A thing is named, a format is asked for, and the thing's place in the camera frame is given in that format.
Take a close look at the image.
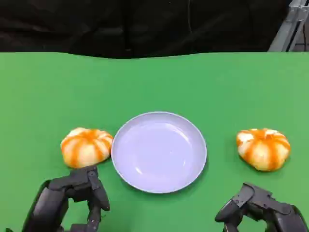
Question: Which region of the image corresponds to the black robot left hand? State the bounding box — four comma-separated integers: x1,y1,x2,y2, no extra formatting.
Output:
22,166,111,232

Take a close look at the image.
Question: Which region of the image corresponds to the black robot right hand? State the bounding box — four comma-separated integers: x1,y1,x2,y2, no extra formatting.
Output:
214,182,309,232

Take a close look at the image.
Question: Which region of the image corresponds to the orange white toy bread roll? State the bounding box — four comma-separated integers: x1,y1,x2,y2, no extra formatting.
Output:
236,128,291,172
60,127,114,169

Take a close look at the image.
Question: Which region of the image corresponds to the lilac plate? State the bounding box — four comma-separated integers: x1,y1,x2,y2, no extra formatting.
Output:
111,111,208,194

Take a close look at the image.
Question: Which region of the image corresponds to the green table cloth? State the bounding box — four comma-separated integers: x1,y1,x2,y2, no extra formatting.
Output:
0,51,309,232

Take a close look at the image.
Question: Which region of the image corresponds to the black backdrop curtain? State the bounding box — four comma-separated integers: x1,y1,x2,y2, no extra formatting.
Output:
0,0,292,59

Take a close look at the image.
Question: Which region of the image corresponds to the grey metal frame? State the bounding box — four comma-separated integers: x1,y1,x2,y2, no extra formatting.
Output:
267,0,309,53

